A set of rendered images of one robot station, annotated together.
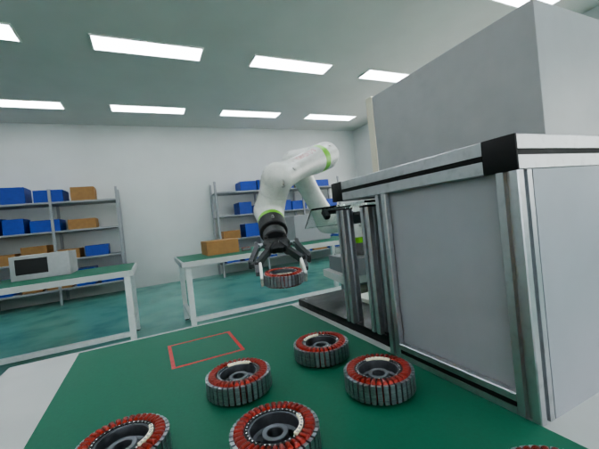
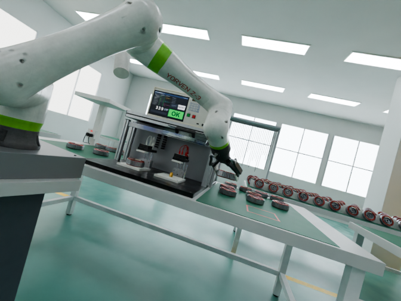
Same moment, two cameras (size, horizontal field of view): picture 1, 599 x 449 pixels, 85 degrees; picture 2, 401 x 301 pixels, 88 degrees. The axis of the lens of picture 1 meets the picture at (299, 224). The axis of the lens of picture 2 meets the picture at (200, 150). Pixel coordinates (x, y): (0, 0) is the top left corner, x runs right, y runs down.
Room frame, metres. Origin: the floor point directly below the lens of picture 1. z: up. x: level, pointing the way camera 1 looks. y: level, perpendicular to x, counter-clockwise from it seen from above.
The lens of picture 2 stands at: (1.89, 0.59, 0.96)
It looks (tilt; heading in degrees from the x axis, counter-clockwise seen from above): 1 degrees up; 217
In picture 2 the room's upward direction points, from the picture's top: 15 degrees clockwise
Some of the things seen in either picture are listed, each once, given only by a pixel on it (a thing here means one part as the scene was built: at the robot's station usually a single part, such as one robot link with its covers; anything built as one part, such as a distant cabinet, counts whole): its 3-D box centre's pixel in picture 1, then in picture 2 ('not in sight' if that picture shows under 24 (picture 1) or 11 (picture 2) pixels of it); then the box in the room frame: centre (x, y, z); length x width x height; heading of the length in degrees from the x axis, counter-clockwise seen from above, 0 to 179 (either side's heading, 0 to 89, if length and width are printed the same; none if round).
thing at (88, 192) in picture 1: (84, 194); not in sight; (5.98, 3.87, 1.90); 0.40 x 0.36 x 0.24; 26
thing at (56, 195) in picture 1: (52, 197); not in sight; (5.76, 4.31, 1.89); 0.42 x 0.42 x 0.21; 23
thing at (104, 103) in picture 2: not in sight; (98, 123); (0.89, -1.42, 0.98); 0.37 x 0.35 x 0.46; 115
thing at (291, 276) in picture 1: (283, 277); (227, 175); (0.88, 0.06, 0.89); 0.11 x 0.11 x 0.04
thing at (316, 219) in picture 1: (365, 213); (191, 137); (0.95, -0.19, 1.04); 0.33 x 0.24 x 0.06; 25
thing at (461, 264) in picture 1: (445, 282); (217, 165); (0.53, -0.23, 0.91); 0.28 x 0.03 x 0.32; 25
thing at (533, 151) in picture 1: (509, 173); (181, 129); (0.74, -0.49, 1.09); 0.68 x 0.44 x 0.05; 115
